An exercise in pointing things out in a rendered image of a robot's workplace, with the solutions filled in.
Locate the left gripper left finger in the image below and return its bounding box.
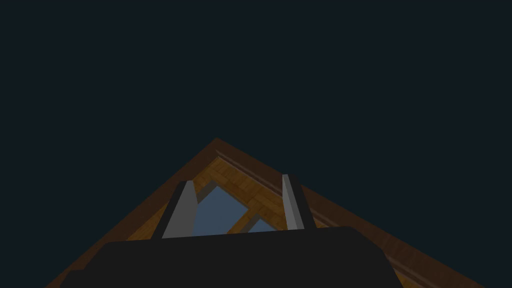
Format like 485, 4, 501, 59
150, 179, 199, 241

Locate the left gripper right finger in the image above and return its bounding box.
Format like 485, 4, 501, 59
281, 173, 318, 232

